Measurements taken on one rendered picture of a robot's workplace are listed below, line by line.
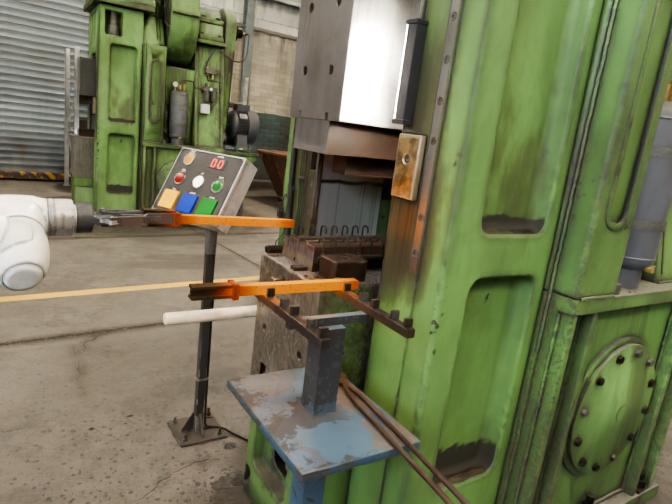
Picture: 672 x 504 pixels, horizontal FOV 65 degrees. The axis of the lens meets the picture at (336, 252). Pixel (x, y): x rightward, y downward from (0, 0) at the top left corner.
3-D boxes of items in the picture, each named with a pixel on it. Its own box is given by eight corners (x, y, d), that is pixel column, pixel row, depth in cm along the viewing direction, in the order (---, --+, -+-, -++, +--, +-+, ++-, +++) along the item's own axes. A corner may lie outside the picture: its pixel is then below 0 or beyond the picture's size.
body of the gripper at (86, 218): (71, 228, 131) (111, 228, 136) (76, 236, 124) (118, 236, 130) (71, 199, 130) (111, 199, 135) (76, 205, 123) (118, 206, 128)
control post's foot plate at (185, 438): (179, 449, 214) (181, 429, 212) (165, 421, 232) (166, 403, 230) (229, 438, 226) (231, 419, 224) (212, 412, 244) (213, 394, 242)
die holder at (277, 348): (301, 431, 155) (319, 287, 145) (249, 374, 185) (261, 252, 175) (439, 398, 185) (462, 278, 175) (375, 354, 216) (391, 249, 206)
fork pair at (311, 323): (319, 338, 99) (320, 328, 99) (305, 327, 104) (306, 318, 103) (412, 327, 111) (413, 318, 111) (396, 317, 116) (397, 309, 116)
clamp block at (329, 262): (332, 284, 150) (335, 262, 148) (317, 275, 157) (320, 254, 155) (366, 281, 156) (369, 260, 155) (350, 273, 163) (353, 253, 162)
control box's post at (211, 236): (194, 433, 226) (212, 184, 202) (191, 429, 229) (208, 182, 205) (203, 431, 228) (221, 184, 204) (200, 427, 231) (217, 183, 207)
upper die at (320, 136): (325, 154, 151) (329, 120, 149) (293, 147, 168) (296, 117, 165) (432, 164, 175) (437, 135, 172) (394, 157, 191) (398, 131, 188)
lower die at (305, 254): (311, 271, 159) (314, 244, 158) (281, 254, 176) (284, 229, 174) (415, 266, 183) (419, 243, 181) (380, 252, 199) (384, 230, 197)
